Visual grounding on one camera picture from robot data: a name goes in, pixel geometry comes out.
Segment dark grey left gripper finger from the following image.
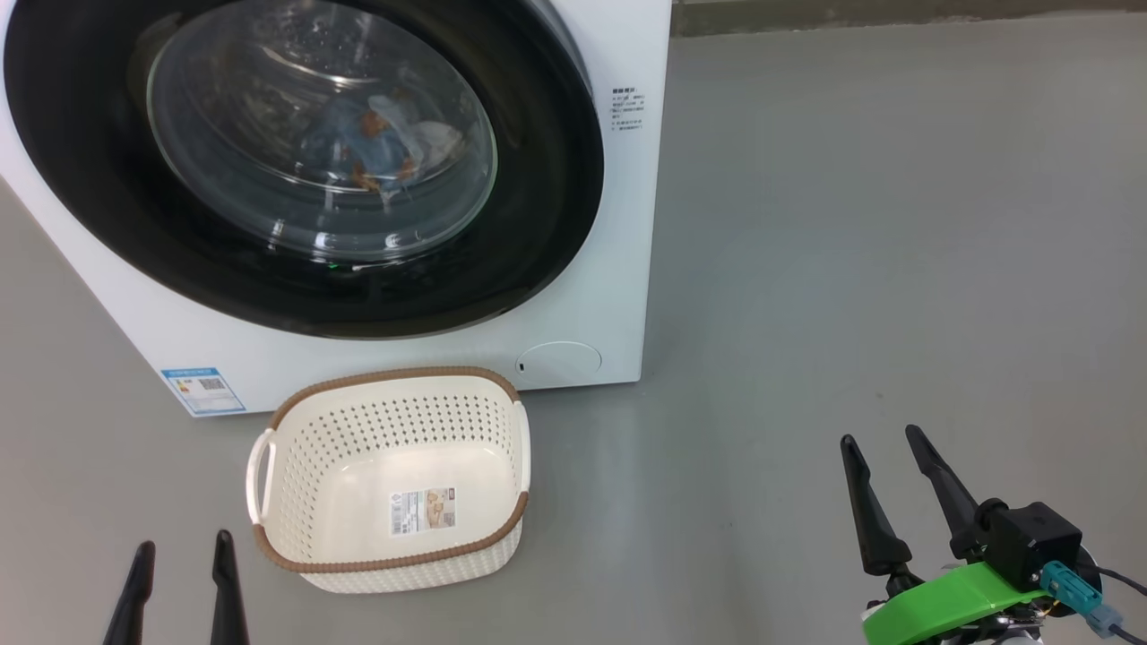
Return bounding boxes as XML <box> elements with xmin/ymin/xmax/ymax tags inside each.
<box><xmin>210</xmin><ymin>529</ymin><xmax>251</xmax><ymax>645</ymax></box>
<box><xmin>101</xmin><ymin>540</ymin><xmax>157</xmax><ymax>645</ymax></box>

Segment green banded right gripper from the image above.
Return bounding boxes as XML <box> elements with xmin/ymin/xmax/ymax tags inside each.
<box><xmin>840</xmin><ymin>425</ymin><xmax>1049</xmax><ymax>645</ymax></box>

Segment round black glass washer door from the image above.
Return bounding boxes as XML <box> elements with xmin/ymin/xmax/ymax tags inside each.
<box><xmin>3</xmin><ymin>0</ymin><xmax>606</xmax><ymax>341</ymax></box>

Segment blue clothes with orange print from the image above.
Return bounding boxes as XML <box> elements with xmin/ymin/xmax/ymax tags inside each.
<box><xmin>305</xmin><ymin>90</ymin><xmax>467</xmax><ymax>211</ymax></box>

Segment cream perforated laundry basket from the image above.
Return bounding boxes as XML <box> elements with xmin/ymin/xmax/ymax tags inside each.
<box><xmin>246</xmin><ymin>365</ymin><xmax>532</xmax><ymax>595</ymax></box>

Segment basket product label sticker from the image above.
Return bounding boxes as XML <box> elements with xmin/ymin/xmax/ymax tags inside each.
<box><xmin>389</xmin><ymin>487</ymin><xmax>457</xmax><ymax>537</ymax></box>

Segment white front-load washing machine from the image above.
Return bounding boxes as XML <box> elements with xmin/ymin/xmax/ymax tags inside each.
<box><xmin>0</xmin><ymin>0</ymin><xmax>673</xmax><ymax>419</ymax></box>

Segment blue energy label sticker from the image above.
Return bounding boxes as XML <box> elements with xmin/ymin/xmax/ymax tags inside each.
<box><xmin>160</xmin><ymin>366</ymin><xmax>246</xmax><ymax>417</ymax></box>

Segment round white filter cover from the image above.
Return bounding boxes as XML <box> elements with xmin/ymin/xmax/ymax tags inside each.
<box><xmin>515</xmin><ymin>340</ymin><xmax>603</xmax><ymax>391</ymax></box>

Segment teal plug right camera cable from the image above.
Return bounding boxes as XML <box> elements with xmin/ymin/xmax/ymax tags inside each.
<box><xmin>1039</xmin><ymin>562</ymin><xmax>1147</xmax><ymax>645</ymax></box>

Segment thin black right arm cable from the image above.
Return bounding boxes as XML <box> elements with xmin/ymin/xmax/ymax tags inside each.
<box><xmin>1084</xmin><ymin>564</ymin><xmax>1147</xmax><ymax>597</ymax></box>

